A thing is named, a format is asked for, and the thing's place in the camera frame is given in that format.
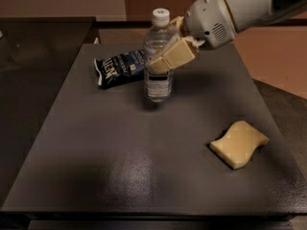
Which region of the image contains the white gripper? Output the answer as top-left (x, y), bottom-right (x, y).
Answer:
top-left (145, 0), bottom-right (236, 74)

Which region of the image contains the clear plastic tea bottle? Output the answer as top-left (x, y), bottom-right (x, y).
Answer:
top-left (142, 7), bottom-right (175, 104)

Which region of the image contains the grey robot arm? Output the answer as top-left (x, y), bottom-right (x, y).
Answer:
top-left (146, 0), bottom-right (307, 75)

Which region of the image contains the dark blue chip bag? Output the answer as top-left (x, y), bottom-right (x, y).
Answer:
top-left (93, 50), bottom-right (145, 89)

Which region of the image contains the yellow sponge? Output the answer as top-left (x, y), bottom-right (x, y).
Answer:
top-left (209, 121), bottom-right (270, 170)

